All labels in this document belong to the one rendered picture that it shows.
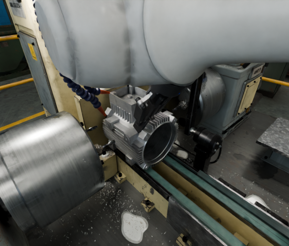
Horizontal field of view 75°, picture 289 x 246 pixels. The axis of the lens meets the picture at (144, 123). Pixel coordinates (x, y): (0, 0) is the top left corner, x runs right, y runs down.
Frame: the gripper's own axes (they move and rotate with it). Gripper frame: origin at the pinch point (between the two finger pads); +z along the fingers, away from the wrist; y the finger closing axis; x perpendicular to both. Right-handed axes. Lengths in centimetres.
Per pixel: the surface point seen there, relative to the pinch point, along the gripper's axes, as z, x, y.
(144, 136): 1.2, 3.7, 1.0
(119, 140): 11.0, -1.5, 3.4
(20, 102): 242, -197, -2
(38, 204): 2.0, 4.9, 30.2
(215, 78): -1.5, -1.8, -40.4
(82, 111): 10.2, -15.9, 8.8
